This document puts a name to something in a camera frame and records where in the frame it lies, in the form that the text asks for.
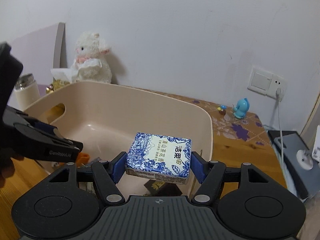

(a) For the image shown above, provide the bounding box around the orange small object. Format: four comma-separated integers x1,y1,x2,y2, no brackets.
75,152,90,167

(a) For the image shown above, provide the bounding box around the blue white tissue pack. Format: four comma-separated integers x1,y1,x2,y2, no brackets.
125,132,192,185

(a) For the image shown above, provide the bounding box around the black small box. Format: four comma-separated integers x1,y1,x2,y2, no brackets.
144,180,182,197

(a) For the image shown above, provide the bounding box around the person left hand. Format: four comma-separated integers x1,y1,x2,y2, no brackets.
0,155,24,188

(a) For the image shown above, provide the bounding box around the cream thermos bottle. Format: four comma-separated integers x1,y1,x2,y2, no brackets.
14,73,40,111

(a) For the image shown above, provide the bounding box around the gold tissue box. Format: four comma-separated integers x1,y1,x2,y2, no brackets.
46,68,76,94

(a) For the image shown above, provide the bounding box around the grey device with stand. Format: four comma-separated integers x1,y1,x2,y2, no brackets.
267,127,319,200

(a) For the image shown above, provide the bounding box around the beige plastic storage basket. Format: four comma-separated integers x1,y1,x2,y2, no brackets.
23,80,214,198

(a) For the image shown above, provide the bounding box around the lilac headboard panel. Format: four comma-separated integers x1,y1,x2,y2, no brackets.
9,22,65,96

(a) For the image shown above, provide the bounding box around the small mushroom ornament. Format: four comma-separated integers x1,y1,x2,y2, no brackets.
217,105,227,115

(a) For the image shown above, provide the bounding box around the blue figurine toy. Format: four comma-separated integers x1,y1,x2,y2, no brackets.
233,98,250,119

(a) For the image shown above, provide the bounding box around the white plush lamb toy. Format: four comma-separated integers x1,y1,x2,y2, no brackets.
71,31,112,83

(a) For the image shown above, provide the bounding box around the white plug and cable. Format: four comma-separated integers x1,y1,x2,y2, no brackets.
263,87,286,165

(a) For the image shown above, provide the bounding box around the white wall switch socket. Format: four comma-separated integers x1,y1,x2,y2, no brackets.
247,66,287,101

